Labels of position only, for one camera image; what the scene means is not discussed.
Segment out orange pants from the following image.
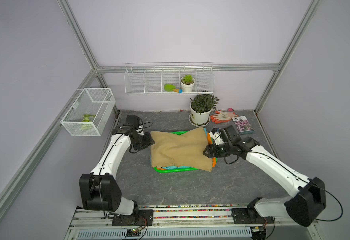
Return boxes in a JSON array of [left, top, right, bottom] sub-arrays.
[[171, 128, 217, 168]]

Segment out tan pants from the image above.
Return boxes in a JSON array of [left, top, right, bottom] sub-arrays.
[[149, 126, 214, 173]]

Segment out green plastic basket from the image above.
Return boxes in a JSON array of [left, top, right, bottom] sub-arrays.
[[152, 130, 200, 174]]

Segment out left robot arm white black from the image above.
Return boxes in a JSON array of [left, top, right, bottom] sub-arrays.
[[79, 115, 154, 219]]

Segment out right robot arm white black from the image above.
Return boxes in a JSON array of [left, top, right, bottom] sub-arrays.
[[203, 126, 326, 227]]

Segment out green item in side basket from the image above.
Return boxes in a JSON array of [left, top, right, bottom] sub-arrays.
[[81, 114, 96, 130]]

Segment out flower seed packet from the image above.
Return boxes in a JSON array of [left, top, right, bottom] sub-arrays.
[[232, 116, 254, 135]]

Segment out orange white work gloves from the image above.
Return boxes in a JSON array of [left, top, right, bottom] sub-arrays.
[[210, 111, 238, 124]]

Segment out large potted plant white pot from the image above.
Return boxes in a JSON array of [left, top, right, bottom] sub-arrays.
[[189, 94, 220, 127]]

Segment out green toy shovel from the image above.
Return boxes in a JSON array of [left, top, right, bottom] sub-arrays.
[[164, 84, 183, 94]]

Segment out small potted plant white pot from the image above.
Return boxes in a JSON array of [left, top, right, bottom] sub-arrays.
[[181, 75, 195, 93]]

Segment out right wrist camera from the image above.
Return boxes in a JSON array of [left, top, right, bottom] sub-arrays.
[[209, 128, 224, 146]]

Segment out white wire side basket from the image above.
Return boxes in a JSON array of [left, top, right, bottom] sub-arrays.
[[60, 88, 116, 137]]

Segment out white wire wall shelf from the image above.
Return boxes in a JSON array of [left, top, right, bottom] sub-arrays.
[[124, 63, 215, 95]]

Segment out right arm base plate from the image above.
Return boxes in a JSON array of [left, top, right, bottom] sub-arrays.
[[232, 208, 275, 225]]

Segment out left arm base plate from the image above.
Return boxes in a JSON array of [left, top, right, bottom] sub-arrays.
[[112, 210, 154, 227]]

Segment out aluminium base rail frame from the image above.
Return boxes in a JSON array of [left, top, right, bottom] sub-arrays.
[[65, 204, 326, 240]]

